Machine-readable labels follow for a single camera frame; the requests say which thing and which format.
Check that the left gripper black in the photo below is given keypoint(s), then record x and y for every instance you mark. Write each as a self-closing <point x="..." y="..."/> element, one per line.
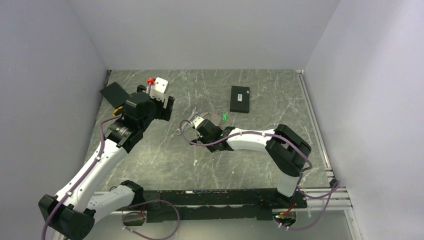
<point x="164" y="113"/>

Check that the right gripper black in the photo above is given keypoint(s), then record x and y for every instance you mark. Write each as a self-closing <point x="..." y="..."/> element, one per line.
<point x="201" y="139"/>

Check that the steel key holder plate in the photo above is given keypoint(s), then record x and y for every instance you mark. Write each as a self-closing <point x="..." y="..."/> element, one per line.
<point x="215" y="116"/>

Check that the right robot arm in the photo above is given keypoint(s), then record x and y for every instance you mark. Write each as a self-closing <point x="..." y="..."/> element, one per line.
<point x="285" y="147"/>

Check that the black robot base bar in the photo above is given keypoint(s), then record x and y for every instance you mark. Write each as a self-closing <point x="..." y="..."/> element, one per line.
<point x="261" y="204"/>

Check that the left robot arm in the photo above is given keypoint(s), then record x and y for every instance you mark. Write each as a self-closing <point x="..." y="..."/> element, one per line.
<point x="73" y="211"/>

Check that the green key tag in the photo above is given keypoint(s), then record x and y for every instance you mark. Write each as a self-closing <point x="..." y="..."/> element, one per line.
<point x="224" y="117"/>

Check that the small silver wrench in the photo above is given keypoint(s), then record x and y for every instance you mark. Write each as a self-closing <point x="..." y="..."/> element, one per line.
<point x="187" y="121"/>

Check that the black box on table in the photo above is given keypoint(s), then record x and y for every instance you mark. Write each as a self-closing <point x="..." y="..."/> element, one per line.
<point x="239" y="99"/>

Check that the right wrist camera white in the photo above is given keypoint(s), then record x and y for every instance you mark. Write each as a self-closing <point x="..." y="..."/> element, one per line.
<point x="197" y="121"/>

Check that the yellow handled screwdriver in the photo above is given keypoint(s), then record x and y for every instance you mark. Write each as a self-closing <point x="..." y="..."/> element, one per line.
<point x="117" y="111"/>

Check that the aluminium rail right side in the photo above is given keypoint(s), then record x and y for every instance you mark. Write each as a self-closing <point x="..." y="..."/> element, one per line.
<point x="335" y="204"/>

